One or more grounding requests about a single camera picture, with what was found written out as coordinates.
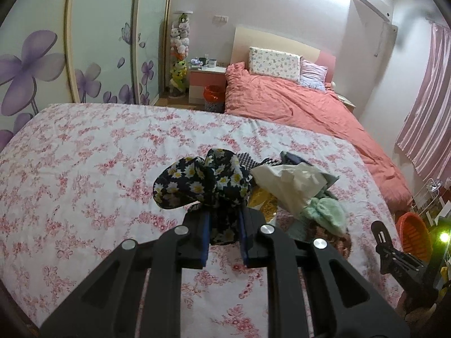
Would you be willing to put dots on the red patterned waste bin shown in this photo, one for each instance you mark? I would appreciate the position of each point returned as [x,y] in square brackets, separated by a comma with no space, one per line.
[213,98]

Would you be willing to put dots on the beige pink headboard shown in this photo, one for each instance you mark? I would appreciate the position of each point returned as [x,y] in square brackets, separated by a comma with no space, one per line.
[274,40]

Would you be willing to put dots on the white air conditioner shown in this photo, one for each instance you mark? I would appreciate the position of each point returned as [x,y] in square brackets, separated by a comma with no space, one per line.
[370,7]

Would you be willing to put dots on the pink white nightstand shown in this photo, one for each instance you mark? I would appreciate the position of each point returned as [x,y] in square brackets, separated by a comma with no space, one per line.
[197,79]

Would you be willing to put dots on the dark daisy print cloth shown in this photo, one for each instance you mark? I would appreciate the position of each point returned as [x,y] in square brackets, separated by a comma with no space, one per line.
[211,176]

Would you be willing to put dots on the orange waste basket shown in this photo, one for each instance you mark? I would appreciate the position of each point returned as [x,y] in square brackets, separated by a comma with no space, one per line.
[415,236]

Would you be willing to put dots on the plush toy column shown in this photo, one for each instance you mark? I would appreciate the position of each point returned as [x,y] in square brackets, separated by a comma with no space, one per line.
[179,49]

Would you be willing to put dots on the wardrobe with purple flowers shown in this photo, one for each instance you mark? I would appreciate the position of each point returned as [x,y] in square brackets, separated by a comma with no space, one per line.
[98,42]

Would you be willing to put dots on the mint green fuzzy cloth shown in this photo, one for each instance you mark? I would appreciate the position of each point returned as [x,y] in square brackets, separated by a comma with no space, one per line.
[327,214]

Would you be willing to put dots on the pink curtain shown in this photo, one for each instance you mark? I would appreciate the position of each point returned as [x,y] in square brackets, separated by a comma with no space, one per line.
[430,112]

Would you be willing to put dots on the purple striped pillow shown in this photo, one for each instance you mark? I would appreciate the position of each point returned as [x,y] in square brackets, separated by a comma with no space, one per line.
[313,75]

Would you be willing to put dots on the beige nightstand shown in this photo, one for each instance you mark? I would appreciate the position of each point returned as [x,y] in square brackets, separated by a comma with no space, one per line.
[347,101]

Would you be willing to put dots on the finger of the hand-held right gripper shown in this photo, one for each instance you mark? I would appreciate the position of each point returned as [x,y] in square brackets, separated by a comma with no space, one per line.
[382,236]

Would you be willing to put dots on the black white checkered cloth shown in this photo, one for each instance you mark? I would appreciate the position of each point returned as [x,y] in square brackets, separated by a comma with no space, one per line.
[246,160]

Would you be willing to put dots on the yellow textured packet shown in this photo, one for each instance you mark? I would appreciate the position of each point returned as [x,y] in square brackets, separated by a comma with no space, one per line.
[262,200]

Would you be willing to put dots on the coral duvet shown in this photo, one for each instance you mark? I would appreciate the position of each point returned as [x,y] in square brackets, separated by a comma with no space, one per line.
[299,105]

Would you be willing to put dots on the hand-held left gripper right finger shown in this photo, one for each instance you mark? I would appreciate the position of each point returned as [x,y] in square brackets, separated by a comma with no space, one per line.
[243,243]

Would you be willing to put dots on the floral print pillow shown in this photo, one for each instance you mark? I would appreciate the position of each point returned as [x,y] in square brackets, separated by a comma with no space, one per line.
[274,63]

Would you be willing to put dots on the white wall socket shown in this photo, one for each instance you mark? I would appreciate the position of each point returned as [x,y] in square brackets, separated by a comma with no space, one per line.
[220,19]

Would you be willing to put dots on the brown woven item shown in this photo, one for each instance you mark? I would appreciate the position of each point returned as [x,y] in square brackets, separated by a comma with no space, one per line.
[338,244]

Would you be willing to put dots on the dark blue packet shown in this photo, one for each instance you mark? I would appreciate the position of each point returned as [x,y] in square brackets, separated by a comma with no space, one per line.
[290,156]

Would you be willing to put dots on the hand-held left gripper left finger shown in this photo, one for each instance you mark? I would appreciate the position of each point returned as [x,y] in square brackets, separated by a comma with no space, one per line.
[205,239]

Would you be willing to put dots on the pink floral cloth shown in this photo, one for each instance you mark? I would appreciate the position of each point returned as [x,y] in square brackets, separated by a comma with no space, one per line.
[88,165]

